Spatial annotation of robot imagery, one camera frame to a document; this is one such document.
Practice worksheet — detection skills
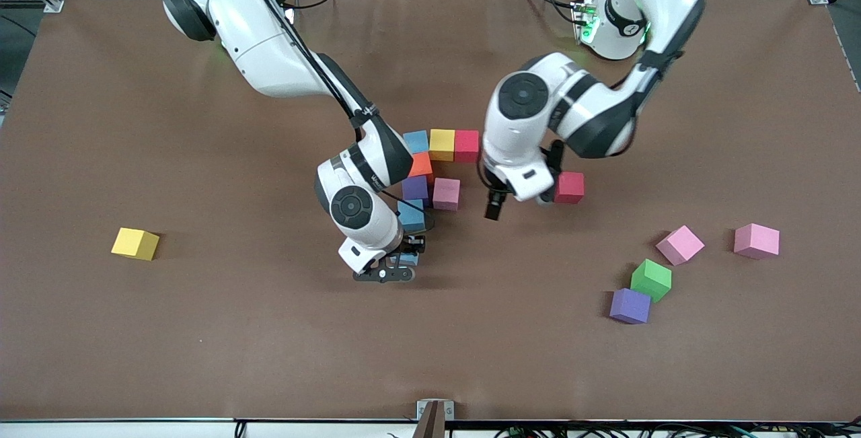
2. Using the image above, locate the red foam cube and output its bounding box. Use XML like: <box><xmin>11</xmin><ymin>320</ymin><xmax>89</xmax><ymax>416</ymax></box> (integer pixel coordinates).
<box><xmin>554</xmin><ymin>172</ymin><xmax>586</xmax><ymax>205</ymax></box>
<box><xmin>454</xmin><ymin>130</ymin><xmax>481</xmax><ymax>163</ymax></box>

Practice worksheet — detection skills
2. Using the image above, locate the pink foam cube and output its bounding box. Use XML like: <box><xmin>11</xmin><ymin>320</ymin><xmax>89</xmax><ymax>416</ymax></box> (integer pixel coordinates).
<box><xmin>432</xmin><ymin>178</ymin><xmax>461</xmax><ymax>212</ymax></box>
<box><xmin>733</xmin><ymin>223</ymin><xmax>781</xmax><ymax>260</ymax></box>
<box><xmin>655</xmin><ymin>225</ymin><xmax>706</xmax><ymax>266</ymax></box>

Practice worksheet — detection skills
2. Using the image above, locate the purple foam cube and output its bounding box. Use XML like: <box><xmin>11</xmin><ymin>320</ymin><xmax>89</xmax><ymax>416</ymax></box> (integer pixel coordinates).
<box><xmin>609</xmin><ymin>288</ymin><xmax>652</xmax><ymax>325</ymax></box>
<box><xmin>402</xmin><ymin>175</ymin><xmax>431</xmax><ymax>205</ymax></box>

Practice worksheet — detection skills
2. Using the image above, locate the yellow foam cube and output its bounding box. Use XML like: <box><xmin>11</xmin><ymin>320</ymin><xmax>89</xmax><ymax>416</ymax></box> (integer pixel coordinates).
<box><xmin>111</xmin><ymin>227</ymin><xmax>161</xmax><ymax>262</ymax></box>
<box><xmin>428</xmin><ymin>129</ymin><xmax>457</xmax><ymax>162</ymax></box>

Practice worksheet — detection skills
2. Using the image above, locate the green foam cube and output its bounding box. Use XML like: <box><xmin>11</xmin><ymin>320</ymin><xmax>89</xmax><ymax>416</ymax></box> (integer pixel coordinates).
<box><xmin>630</xmin><ymin>258</ymin><xmax>673</xmax><ymax>303</ymax></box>

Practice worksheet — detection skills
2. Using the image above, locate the brown table mat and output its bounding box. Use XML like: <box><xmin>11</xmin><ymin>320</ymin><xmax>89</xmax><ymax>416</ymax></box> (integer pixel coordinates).
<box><xmin>0</xmin><ymin>0</ymin><xmax>861</xmax><ymax>423</ymax></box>

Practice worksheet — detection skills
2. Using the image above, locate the white table edge strip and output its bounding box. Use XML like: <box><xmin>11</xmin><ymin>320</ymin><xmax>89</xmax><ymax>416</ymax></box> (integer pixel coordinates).
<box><xmin>0</xmin><ymin>420</ymin><xmax>861</xmax><ymax>438</ymax></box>

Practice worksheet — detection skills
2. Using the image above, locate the silver metal bracket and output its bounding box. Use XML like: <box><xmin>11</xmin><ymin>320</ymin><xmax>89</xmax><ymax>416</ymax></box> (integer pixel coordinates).
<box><xmin>412</xmin><ymin>400</ymin><xmax>455</xmax><ymax>438</ymax></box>

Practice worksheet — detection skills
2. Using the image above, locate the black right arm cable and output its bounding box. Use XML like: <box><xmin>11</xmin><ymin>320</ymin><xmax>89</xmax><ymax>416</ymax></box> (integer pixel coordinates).
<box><xmin>246</xmin><ymin>0</ymin><xmax>437</xmax><ymax>233</ymax></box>

